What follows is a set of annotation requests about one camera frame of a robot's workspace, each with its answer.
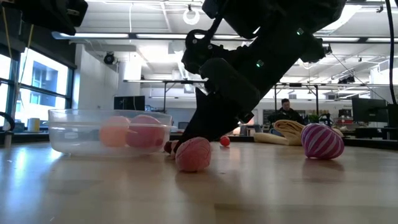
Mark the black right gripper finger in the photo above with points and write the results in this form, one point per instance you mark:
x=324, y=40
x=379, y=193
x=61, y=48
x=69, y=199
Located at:
x=194, y=115
x=217, y=124

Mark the small red toy cherry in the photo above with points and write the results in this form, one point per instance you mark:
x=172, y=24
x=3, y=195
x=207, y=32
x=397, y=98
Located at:
x=224, y=141

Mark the small pink toy ball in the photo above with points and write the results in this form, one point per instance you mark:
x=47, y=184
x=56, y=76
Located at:
x=192, y=154

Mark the red toy tomato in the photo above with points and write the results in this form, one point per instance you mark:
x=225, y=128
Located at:
x=146, y=132

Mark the orange toy fruit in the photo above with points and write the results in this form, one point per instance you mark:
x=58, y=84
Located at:
x=113, y=132

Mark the purple striped toy onion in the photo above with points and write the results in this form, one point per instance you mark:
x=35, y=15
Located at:
x=321, y=141

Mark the clear plastic tupperware container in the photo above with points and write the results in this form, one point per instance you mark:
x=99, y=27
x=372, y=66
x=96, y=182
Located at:
x=77, y=137

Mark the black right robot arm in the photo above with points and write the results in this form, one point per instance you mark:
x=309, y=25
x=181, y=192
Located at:
x=280, y=15

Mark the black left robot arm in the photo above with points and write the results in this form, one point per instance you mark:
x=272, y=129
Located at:
x=40, y=14

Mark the person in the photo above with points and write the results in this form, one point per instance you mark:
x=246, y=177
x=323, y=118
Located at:
x=286, y=113

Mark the folded yellow cloth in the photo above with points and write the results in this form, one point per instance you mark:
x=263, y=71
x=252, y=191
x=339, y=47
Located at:
x=289, y=132

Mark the large black computer monitor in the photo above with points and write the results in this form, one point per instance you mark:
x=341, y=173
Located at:
x=369, y=109

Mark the white cup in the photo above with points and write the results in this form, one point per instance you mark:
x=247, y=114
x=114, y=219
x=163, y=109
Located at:
x=33, y=124

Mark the dark computer monitor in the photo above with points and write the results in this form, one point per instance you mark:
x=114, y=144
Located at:
x=392, y=115

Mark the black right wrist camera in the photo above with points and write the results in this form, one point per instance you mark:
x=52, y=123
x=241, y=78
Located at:
x=230, y=84

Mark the black metal stand frame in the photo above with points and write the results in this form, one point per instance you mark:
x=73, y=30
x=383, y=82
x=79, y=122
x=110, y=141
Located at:
x=164, y=96
x=316, y=96

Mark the black round ceiling camera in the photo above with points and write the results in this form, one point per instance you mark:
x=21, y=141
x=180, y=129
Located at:
x=109, y=58

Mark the dark window frame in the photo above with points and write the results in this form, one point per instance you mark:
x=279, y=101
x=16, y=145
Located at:
x=71, y=87

